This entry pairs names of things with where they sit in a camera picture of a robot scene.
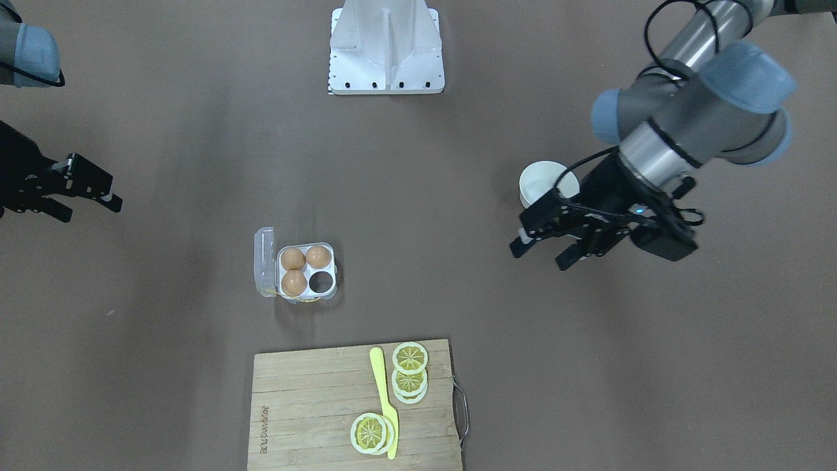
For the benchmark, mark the lower lemon slice of pair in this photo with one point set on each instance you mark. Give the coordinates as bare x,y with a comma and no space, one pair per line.
409,388

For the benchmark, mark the brown egg far in box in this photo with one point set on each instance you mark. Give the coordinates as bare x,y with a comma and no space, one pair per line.
292,258

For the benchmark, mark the upper lemon slice of pair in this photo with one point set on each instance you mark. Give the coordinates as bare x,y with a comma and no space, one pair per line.
410,358

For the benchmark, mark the lemon slice of pair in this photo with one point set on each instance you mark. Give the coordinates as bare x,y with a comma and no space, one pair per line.
410,358
409,388

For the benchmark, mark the brown egg from bowl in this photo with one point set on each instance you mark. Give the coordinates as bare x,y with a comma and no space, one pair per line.
318,257

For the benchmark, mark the lemon slice by knife tip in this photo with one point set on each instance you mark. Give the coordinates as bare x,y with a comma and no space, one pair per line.
372,434

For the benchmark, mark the white bowl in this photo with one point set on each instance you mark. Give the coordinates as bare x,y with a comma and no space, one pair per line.
540,176

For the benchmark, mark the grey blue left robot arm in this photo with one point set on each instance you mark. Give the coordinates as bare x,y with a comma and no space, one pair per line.
709,94

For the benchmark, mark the white camera stand base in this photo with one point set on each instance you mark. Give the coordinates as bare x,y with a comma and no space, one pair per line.
385,48

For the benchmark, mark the wooden cutting board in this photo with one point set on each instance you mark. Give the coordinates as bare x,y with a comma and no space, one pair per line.
303,405

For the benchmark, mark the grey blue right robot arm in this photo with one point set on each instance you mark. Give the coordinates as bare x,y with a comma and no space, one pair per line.
30,57

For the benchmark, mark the brown egg near in box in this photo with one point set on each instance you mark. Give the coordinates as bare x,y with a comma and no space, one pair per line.
294,283

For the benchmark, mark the yellow plastic knife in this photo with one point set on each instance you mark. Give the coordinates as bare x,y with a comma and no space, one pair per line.
376,357

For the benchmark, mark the brown egg in box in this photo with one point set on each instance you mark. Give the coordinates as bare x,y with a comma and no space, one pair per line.
292,258
294,283

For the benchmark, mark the clear plastic egg box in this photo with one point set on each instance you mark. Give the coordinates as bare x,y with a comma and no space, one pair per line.
267,271

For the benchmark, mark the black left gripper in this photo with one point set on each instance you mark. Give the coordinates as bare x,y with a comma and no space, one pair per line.
605,188

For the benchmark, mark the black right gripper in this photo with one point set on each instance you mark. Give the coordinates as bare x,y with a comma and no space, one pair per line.
18,171

